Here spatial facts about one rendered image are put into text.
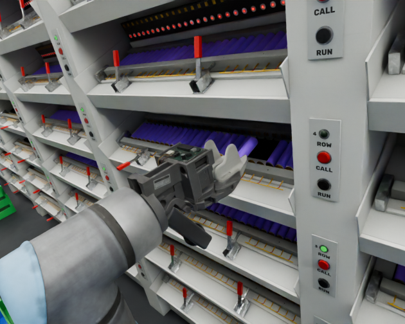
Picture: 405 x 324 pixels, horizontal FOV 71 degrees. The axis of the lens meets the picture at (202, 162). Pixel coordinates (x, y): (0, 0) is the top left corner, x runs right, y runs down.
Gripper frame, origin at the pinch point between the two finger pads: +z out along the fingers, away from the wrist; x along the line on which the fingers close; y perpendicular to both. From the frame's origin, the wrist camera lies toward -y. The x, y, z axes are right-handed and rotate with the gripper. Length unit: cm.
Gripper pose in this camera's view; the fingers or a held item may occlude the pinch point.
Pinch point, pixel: (236, 162)
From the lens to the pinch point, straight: 51.0
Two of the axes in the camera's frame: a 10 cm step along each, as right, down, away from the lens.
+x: -7.1, -1.9, 6.8
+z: 6.8, -4.4, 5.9
